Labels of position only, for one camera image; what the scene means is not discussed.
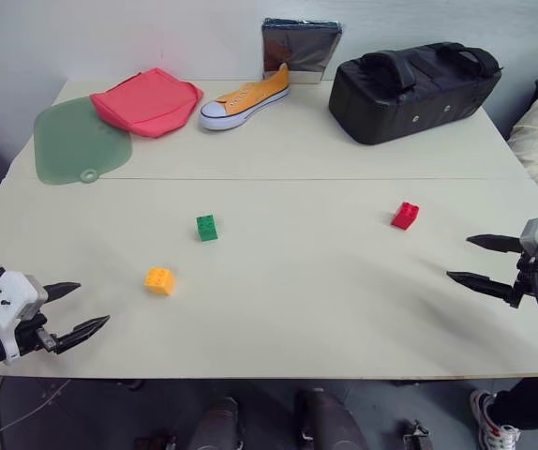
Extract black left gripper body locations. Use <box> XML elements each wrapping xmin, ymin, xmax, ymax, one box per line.
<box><xmin>14</xmin><ymin>312</ymin><xmax>63</xmax><ymax>359</ymax></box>

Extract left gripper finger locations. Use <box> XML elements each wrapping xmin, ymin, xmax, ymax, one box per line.
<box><xmin>54</xmin><ymin>314</ymin><xmax>112</xmax><ymax>354</ymax></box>
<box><xmin>42</xmin><ymin>281</ymin><xmax>82</xmax><ymax>304</ymax></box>

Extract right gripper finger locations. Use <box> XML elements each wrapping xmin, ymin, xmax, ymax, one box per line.
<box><xmin>465</xmin><ymin>233</ymin><xmax>524</xmax><ymax>254</ymax></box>
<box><xmin>445</xmin><ymin>269</ymin><xmax>517</xmax><ymax>302</ymax></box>

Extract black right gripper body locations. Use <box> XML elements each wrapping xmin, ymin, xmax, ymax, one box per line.
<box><xmin>507</xmin><ymin>247</ymin><xmax>538</xmax><ymax>310</ymax></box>

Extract yellow toy brick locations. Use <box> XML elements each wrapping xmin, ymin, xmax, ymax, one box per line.
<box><xmin>143</xmin><ymin>265</ymin><xmax>177</xmax><ymax>297</ymax></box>

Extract red toy brick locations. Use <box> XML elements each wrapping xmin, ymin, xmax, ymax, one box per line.
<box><xmin>389</xmin><ymin>201</ymin><xmax>421</xmax><ymax>232</ymax></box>

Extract person's black trouser leg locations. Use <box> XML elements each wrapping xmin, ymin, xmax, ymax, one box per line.
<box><xmin>487</xmin><ymin>373</ymin><xmax>538</xmax><ymax>431</ymax></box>

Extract white sneaker red green stripes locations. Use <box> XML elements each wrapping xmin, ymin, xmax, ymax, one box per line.
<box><xmin>469</xmin><ymin>389</ymin><xmax>522</xmax><ymax>450</ymax></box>

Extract green silicone mat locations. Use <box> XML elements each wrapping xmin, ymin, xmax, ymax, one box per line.
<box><xmin>33</xmin><ymin>96</ymin><xmax>135</xmax><ymax>188</ymax></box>

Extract green toy brick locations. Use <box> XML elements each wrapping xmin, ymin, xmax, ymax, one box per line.
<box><xmin>195</xmin><ymin>213</ymin><xmax>220</xmax><ymax>243</ymax></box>

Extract dark rounded shape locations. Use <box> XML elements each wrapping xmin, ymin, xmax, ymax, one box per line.
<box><xmin>293</xmin><ymin>387</ymin><xmax>369</xmax><ymax>450</ymax></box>
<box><xmin>187</xmin><ymin>396</ymin><xmax>246</xmax><ymax>450</ymax></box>

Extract black carry bag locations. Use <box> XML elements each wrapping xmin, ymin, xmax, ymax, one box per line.
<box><xmin>328</xmin><ymin>41</ymin><xmax>504</xmax><ymax>146</ymax></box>

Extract red fabric pouch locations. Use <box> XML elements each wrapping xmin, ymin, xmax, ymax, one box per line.
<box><xmin>89</xmin><ymin>67</ymin><xmax>205</xmax><ymax>141</ymax></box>

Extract orange canvas sneaker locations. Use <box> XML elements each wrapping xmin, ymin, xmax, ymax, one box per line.
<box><xmin>197</xmin><ymin>62</ymin><xmax>292</xmax><ymax>131</ymax></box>

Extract silver reflective foil bag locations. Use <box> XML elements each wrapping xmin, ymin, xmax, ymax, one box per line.
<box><xmin>261</xmin><ymin>17</ymin><xmax>345</xmax><ymax>86</ymax></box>

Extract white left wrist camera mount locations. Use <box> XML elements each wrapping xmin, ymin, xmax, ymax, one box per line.
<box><xmin>0</xmin><ymin>270</ymin><xmax>49</xmax><ymax>366</ymax></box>

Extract white floor cable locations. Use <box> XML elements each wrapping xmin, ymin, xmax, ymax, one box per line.
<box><xmin>0</xmin><ymin>376</ymin><xmax>72</xmax><ymax>450</ymax></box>

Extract black metal floor bracket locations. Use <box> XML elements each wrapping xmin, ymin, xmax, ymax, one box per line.
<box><xmin>401</xmin><ymin>420</ymin><xmax>433</xmax><ymax>450</ymax></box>

